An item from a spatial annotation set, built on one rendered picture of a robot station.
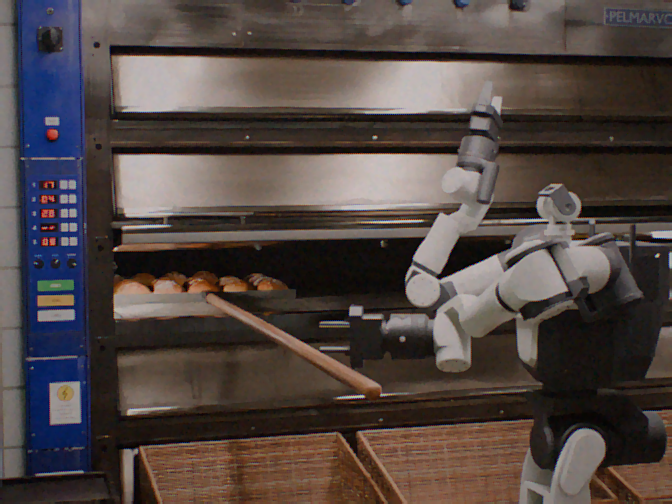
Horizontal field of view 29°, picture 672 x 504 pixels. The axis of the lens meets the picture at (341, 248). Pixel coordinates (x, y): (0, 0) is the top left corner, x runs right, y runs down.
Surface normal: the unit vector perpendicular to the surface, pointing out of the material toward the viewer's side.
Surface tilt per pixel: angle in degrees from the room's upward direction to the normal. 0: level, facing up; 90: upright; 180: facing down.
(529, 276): 79
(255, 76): 70
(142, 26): 90
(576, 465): 90
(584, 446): 90
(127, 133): 90
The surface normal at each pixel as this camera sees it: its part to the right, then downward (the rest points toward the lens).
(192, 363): 0.27, -0.29
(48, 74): 0.29, 0.05
